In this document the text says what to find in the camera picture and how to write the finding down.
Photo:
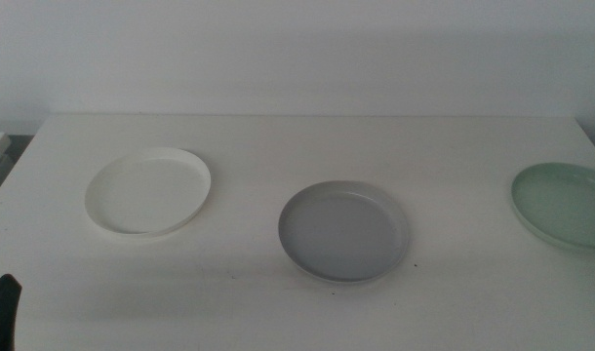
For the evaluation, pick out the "grey shallow bowl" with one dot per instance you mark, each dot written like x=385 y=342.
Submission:
x=344 y=231

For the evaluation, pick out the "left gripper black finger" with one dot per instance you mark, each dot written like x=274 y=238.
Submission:
x=1 y=312

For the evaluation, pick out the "white shallow bowl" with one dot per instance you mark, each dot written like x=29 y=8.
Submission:
x=148 y=192

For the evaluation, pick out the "pale green shallow bowl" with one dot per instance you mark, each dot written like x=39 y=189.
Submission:
x=566 y=205

